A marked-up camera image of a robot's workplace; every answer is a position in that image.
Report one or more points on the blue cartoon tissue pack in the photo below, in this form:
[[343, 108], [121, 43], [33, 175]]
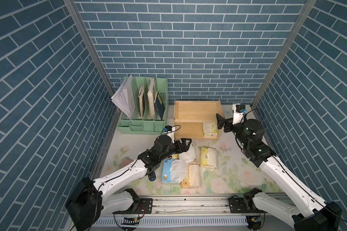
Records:
[[174, 171]]

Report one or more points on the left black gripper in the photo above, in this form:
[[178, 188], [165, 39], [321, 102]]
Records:
[[183, 148]]

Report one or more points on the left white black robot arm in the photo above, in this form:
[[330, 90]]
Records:
[[91, 199]]

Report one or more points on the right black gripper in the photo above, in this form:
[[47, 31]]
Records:
[[228, 123]]

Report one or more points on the green circuit board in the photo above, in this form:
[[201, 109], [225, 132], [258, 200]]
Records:
[[130, 221]]

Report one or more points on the floral table mat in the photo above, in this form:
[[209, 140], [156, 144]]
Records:
[[234, 173]]

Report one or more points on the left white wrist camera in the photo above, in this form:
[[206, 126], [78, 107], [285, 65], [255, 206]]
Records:
[[169, 131]]

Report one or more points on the white yellow book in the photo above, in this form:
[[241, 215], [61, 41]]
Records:
[[150, 96]]

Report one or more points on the wooden two-tier shelf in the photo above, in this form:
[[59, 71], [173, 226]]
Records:
[[190, 115]]

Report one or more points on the dark blue book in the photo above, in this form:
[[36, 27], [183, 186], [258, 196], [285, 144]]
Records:
[[159, 106]]

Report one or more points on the yellow white tissue pack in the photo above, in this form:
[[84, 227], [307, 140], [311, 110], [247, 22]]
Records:
[[208, 157], [210, 130]]

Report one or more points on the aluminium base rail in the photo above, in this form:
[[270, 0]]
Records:
[[192, 211]]

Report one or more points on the thin beige book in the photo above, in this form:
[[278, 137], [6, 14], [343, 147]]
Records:
[[141, 100]]

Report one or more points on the green plastic file organizer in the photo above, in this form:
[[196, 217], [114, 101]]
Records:
[[146, 119]]

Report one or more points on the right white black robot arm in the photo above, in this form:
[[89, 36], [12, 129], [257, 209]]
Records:
[[310, 212]]

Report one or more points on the blue stapler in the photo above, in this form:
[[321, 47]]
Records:
[[152, 176]]

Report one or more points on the orange beige tissue pack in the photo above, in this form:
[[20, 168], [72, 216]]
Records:
[[192, 178]]

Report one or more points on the white paper stack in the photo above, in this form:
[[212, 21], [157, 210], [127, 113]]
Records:
[[123, 98]]

